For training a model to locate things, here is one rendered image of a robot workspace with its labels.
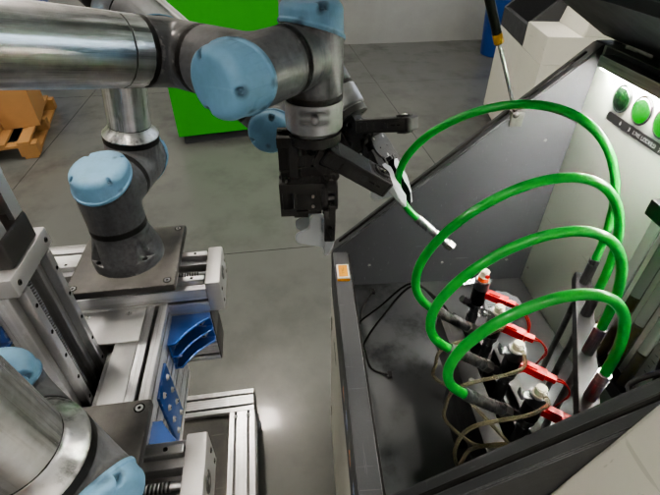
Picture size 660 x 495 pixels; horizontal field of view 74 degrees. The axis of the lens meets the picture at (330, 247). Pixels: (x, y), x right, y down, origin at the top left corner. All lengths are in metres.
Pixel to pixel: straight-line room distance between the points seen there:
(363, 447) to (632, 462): 0.39
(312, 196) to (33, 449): 0.41
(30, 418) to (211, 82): 0.33
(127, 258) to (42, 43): 0.61
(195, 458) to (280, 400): 1.24
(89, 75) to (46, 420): 0.31
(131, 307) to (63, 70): 0.70
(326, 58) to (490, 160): 0.64
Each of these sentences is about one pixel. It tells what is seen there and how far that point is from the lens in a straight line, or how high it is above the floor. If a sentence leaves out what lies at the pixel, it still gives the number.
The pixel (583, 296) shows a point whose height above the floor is 1.32.
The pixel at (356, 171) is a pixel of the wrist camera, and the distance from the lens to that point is 0.61.
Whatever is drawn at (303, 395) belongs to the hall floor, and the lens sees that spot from 1.99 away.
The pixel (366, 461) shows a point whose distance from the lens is 0.80.
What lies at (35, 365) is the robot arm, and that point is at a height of 1.26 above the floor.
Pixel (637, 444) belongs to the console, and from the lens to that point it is 0.60.
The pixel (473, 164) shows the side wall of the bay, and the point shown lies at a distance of 1.08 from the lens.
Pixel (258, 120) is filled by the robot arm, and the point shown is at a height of 1.39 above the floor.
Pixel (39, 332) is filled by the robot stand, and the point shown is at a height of 1.13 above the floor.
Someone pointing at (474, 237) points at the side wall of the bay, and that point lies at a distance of 1.21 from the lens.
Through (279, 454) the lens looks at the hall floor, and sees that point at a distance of 1.87.
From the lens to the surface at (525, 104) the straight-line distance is 0.77.
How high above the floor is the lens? 1.67
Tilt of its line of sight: 38 degrees down
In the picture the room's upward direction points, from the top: straight up
